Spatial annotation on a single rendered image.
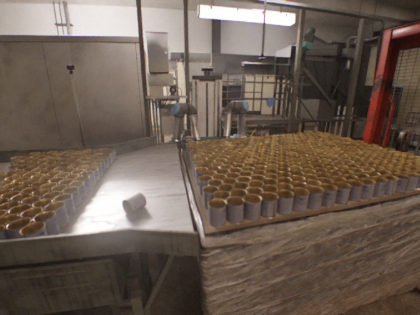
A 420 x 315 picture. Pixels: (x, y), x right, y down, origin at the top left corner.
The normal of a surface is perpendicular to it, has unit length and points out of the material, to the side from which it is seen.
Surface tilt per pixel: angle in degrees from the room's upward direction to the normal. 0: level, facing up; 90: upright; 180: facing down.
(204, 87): 90
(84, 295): 90
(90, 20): 90
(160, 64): 90
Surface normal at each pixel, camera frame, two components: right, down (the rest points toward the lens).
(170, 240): -0.08, 0.29
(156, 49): 0.21, 0.29
